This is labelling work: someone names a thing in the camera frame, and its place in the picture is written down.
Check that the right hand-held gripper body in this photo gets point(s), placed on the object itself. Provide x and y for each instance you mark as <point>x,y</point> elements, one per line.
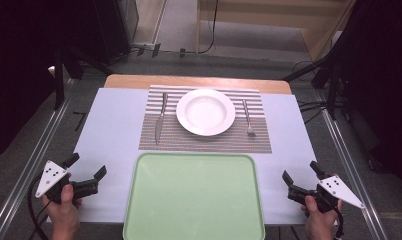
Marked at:
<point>339,190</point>

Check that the person's right hand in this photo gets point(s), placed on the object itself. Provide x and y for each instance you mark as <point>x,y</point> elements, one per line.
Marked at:
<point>319,221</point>

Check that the light green tray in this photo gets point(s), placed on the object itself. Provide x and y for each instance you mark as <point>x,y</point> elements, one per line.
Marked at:
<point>194,196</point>

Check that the dark curtain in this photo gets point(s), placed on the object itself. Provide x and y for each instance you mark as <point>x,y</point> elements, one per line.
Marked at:
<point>22,66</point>
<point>382,83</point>

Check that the person's left hand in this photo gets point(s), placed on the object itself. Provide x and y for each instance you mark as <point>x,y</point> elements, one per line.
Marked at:
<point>64,215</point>

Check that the silver table knife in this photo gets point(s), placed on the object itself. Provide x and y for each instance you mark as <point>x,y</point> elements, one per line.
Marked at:
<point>159,128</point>

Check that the striped woven placemat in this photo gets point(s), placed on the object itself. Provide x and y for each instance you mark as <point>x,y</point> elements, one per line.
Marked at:
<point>205,145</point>

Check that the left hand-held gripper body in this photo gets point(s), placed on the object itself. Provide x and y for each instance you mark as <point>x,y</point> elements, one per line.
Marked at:
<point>50,176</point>

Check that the white plate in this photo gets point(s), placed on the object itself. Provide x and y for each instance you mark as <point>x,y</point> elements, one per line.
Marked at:
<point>205,112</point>

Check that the metal floor rail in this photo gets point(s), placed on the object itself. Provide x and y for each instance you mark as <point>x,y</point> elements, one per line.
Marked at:
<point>32,160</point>
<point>347,166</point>

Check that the black cabinet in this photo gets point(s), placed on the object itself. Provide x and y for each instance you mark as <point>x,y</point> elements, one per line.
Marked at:
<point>115,30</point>

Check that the black metal stand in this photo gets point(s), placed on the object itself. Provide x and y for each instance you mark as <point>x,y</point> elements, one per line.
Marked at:
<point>331,100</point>
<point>59,90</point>

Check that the light wooden shelf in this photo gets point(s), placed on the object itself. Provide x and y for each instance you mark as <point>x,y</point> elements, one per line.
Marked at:
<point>255,16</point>

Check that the silver fork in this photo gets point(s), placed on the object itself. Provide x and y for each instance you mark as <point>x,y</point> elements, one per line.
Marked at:
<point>252,132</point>

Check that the light blue table sheet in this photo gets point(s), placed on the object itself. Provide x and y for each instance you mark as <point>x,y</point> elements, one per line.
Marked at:
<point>112,133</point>

